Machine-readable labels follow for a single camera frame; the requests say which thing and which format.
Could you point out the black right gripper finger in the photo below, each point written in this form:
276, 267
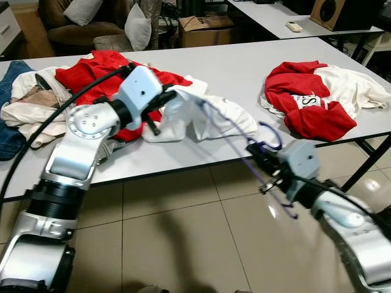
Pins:
255, 154
264, 147

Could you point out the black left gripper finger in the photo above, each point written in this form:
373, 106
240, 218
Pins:
154, 125
172, 94

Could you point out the purple plastic hanger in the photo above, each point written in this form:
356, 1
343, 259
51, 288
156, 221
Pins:
280, 138

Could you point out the red shirt with white print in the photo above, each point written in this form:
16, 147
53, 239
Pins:
311, 125

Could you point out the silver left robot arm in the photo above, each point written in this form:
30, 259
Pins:
79, 159

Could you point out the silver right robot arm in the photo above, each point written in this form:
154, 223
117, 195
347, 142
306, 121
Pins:
354, 226

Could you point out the white table black legs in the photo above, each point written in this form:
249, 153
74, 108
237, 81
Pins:
275, 15
232, 67

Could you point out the brown cardboard box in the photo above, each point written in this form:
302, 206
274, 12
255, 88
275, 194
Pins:
204, 35

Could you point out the light grey pillow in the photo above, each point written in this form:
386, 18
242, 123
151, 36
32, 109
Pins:
82, 11
137, 27

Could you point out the plain red garment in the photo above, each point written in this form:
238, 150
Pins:
91, 73

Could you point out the brown armchair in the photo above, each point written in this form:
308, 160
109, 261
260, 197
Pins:
85, 33

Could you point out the cream white garment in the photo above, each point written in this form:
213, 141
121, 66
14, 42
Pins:
354, 88

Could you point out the white remote control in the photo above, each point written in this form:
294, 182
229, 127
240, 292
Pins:
295, 26

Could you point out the beige crumpled garment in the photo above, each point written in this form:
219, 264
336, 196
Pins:
24, 113

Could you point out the blue denim jeans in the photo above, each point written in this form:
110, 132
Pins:
12, 76

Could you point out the wooden front black speaker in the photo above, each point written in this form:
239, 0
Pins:
333, 12

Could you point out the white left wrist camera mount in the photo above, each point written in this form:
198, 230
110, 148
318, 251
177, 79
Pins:
140, 88

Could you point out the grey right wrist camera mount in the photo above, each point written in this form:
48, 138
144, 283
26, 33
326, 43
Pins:
302, 168

